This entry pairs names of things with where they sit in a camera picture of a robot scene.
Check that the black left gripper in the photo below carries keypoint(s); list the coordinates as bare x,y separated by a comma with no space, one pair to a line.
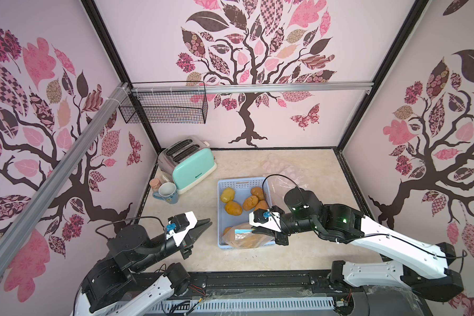
188,241

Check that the wrinkled orange potato top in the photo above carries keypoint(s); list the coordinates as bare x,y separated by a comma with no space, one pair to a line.
242,241

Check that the clear blue zipper bag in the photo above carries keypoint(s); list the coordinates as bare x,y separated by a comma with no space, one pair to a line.
239,229

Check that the light blue perforated plastic basket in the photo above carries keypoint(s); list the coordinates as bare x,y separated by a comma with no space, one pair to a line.
242,188

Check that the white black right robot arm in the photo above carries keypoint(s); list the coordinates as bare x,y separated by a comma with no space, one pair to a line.
417,266

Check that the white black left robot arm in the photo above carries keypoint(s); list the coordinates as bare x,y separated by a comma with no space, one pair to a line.
130,253

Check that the reddish potato lower centre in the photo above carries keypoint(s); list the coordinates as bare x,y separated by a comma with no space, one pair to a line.
262,205

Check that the orange potato left upper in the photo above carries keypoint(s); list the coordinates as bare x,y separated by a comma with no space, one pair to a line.
233,208

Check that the brown potato right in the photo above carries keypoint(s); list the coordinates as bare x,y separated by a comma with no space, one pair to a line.
258,192

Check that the yellow-green potato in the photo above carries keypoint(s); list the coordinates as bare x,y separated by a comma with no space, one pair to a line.
227,195

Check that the white blue ceramic mug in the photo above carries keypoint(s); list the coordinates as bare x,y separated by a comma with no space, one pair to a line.
167,192

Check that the small pink cup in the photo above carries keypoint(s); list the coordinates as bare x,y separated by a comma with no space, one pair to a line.
155,184

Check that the mint green silver toaster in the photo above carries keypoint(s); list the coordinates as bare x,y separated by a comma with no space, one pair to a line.
187,162

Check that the white slotted cable duct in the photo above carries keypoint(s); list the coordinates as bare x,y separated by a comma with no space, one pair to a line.
241,306

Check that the black wire wall basket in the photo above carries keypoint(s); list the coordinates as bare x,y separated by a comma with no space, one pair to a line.
166,103

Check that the black base frame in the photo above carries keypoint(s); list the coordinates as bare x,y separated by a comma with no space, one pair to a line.
365,300

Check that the aluminium rail back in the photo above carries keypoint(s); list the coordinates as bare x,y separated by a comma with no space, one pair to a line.
252,87

